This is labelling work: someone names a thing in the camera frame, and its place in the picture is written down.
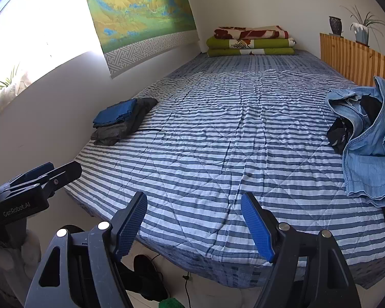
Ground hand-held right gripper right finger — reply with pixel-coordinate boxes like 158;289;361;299
240;192;361;308

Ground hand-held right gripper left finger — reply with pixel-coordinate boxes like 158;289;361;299
26;191;148;308

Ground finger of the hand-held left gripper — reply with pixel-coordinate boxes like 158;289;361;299
0;162;55;192
16;161;83;196

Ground blue striped shorts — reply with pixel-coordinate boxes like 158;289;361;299
93;99;138;128

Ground dark grey folded clothes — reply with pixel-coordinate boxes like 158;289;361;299
90;97;159;146

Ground black shoe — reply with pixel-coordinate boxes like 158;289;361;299
133;254;168;301

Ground striped bed quilt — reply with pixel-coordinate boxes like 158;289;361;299
63;51;385;291

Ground green fuzzy item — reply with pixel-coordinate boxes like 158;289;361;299
158;298;184;308

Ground windowsill plant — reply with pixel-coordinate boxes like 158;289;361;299
0;63;30;110

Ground black printed garment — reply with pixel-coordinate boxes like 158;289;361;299
327;95;383;155

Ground light blue denim garment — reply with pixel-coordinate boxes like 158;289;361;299
326;76;385;209

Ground green folded blanket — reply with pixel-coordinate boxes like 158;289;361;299
207;47;296;59
206;36;297;51

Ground wooden slatted headboard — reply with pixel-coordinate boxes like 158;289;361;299
319;32;385;91

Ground red patterned folded blanket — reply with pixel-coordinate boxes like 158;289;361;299
214;26;290;40

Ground dark ceramic pot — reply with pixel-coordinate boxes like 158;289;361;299
329;16;344;37

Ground plant in white pot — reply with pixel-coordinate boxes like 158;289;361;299
340;4;385;46

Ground black floor cable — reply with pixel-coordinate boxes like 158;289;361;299
147;253;194;308

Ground landscape wall poster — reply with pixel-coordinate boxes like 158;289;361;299
80;0;201;79

